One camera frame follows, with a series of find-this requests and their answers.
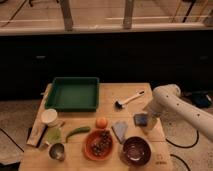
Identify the white cup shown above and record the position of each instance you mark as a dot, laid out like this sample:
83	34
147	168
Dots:
49	117

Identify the dark purple bowl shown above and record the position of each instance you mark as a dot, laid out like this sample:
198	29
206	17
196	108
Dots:
136	151

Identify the wooden block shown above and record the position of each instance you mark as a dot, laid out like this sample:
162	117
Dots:
36	133

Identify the orange bowl with grapes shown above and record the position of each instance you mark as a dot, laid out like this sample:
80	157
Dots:
98	145

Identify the light green object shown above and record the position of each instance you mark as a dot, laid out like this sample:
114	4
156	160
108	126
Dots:
53	136

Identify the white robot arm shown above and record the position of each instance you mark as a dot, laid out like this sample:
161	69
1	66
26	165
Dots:
168	96

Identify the orange fruit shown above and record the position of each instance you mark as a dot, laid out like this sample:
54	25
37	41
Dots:
101	122

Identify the blue sponge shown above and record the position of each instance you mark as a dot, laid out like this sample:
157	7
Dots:
140	120

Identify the white handled black brush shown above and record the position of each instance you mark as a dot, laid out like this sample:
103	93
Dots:
121	104

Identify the grey blue cloth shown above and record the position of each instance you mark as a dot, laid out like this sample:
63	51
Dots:
119	129

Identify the small metal cup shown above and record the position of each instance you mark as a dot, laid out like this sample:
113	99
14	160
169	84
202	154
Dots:
57	152

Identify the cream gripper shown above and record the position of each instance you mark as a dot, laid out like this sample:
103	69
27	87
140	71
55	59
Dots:
151	121

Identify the green plastic tray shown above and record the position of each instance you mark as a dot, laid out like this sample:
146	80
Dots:
74	94

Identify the green chili pepper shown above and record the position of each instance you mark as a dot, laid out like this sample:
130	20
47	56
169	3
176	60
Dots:
84	129

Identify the dark blue object on floor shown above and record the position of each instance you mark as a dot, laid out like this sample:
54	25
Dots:
201	100

